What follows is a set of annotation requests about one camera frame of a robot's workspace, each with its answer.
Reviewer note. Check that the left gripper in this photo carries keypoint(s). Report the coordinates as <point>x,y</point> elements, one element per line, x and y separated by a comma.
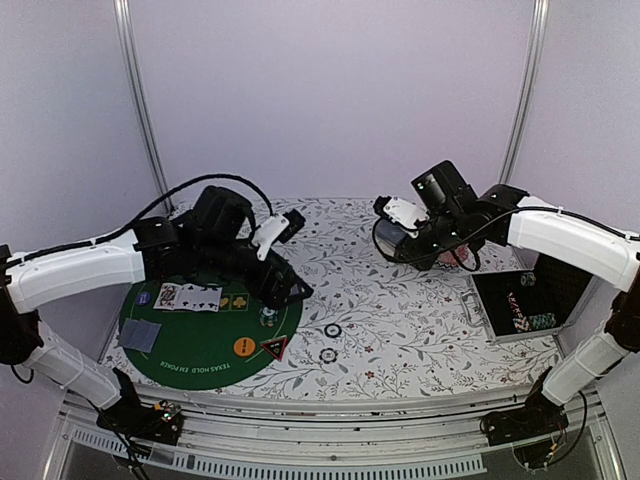
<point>277,298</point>

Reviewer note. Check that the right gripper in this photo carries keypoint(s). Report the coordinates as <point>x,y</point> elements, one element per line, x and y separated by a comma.
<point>413,256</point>

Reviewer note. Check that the green white chip stack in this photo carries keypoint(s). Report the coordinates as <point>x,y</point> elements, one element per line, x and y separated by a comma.
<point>268,317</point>

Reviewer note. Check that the black white poker chip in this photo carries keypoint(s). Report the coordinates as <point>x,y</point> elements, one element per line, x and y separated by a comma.
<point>332,330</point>

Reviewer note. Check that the black red triangular chip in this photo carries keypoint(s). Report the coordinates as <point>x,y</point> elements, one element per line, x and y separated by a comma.
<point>275,347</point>

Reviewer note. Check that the orange big blind button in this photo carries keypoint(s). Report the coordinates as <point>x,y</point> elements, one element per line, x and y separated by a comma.
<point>244,347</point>

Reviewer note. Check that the face-up club card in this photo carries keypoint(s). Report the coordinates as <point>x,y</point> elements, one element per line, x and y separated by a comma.
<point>208,298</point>
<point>189,298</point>

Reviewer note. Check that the queen of hearts card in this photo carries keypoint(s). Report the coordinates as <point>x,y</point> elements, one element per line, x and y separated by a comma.
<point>167,296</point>

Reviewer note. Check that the purple small blind button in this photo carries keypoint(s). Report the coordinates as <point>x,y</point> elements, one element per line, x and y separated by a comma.
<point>143,298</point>

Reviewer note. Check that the dealt blue card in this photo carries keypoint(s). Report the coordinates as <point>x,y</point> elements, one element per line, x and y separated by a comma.
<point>152,331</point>
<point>129,334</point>

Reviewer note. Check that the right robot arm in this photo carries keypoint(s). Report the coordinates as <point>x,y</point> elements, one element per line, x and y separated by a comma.
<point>572,250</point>

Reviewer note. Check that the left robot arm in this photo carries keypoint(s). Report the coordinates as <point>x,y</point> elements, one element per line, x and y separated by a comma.
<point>148,248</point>

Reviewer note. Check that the red patterned bowl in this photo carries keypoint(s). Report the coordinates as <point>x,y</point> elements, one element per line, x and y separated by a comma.
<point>449,260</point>

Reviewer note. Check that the green poker mat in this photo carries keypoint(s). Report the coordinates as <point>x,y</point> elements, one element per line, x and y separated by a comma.
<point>194,349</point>

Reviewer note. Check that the poker chips in case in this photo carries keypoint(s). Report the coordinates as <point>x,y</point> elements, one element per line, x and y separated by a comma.
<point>529,310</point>

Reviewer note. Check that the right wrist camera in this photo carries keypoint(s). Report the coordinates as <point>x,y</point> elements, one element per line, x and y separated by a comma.
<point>408,216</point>

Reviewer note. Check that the front aluminium rail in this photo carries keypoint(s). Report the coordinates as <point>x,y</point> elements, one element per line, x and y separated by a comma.
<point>235,437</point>

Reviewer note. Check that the right aluminium frame post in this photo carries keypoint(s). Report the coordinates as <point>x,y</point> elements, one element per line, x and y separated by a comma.
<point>532,59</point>

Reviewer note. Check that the aluminium frame post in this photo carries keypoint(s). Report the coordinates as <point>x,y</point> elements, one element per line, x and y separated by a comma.
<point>532,59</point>
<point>124,24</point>

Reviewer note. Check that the left aluminium frame post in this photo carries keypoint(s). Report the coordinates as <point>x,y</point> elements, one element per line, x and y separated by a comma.
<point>124,24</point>

